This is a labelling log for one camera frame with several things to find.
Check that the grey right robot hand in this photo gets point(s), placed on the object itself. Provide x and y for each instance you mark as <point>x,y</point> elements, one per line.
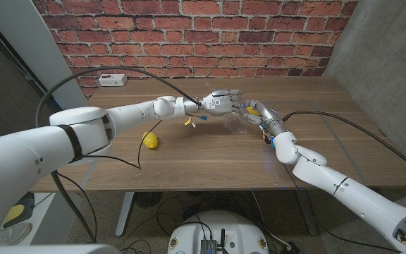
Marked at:
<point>268,118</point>

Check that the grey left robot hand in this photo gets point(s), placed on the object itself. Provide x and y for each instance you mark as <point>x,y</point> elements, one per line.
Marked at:
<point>220,103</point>

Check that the clear plastic wrap sheet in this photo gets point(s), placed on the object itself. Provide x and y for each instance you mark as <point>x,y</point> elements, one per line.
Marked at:
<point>238,123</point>

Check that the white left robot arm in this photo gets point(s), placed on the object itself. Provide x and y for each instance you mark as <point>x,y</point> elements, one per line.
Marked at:
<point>83,134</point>

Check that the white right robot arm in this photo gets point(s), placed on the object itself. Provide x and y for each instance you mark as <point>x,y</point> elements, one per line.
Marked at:
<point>347,190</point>

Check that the yellow lemon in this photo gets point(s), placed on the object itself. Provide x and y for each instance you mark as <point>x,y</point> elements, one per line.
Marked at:
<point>252,110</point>
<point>150,140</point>

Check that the red brick print backdrop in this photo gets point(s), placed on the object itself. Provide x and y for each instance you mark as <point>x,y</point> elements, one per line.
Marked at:
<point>196,35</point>

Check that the grey table leg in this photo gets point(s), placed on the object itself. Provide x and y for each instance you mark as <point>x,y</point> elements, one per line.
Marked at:
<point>307,211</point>

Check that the white power strip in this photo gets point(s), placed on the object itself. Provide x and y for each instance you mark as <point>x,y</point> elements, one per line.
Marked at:
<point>112,80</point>

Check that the white robot torso base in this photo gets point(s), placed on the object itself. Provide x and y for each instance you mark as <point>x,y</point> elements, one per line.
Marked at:
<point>220,225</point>

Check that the black round fan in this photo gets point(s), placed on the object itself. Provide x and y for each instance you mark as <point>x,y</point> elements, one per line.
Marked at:
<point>146,199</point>

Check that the black plug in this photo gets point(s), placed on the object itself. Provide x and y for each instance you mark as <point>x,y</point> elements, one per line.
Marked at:
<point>293,248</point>

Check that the small grey electronics box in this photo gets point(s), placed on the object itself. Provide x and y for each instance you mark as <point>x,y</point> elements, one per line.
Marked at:
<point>208,246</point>

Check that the white table leg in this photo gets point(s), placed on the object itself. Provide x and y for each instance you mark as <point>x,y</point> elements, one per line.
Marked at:
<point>125,211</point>

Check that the dark wood-grain door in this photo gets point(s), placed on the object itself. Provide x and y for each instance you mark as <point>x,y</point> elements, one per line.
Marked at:
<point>5,98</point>

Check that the yellow and black tool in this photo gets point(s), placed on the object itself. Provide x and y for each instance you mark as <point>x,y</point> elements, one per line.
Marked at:
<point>16,211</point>

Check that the white sneaker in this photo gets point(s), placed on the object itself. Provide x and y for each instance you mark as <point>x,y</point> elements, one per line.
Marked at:
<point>12,233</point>

